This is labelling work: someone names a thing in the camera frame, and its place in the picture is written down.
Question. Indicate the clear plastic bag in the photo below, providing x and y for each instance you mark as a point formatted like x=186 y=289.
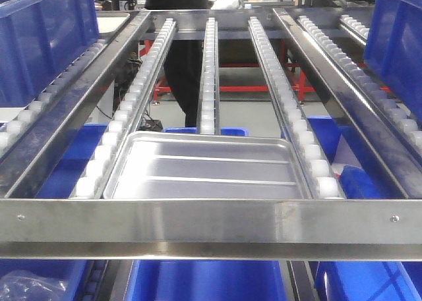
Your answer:
x=26 y=285

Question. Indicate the blue bin behind tray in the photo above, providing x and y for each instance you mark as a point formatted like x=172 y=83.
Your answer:
x=225 y=131

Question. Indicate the silver metal tray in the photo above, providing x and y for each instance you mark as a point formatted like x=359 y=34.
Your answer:
x=156 y=165

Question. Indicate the blue bin middle right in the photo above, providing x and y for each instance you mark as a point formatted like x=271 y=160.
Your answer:
x=354 y=181

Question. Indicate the far left roller track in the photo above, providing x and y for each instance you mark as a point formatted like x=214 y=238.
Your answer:
x=11 y=131

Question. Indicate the steel rear crossbar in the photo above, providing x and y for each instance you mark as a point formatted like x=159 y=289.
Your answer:
x=232 y=24

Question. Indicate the steel front crossbar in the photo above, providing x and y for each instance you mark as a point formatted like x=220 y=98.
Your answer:
x=212 y=229

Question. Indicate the person in black clothes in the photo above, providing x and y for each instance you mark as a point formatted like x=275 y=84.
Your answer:
x=183 y=64

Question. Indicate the blue bin lower right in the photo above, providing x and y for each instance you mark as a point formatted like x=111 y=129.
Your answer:
x=368 y=280

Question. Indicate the blue bin lower centre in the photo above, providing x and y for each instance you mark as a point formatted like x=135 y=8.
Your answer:
x=205 y=280

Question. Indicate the red metal frame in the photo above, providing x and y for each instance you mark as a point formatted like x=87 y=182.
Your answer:
x=240 y=73

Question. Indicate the white tray upper left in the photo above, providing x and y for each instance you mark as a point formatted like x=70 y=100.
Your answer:
x=110 y=23

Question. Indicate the centre roller track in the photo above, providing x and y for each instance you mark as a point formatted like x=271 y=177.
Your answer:
x=208 y=117

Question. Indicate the blue bin middle left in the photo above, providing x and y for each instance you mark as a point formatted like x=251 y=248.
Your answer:
x=62 y=180

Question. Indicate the blue bin upper left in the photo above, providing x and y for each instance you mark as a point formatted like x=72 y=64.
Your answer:
x=39 y=40

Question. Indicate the blue bin lower left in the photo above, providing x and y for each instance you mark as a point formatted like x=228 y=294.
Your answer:
x=74 y=271

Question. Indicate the blue bin upper right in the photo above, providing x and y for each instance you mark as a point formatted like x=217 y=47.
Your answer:
x=393 y=49

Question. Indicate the steel crossbar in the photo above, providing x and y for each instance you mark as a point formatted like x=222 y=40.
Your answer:
x=232 y=24
x=212 y=229

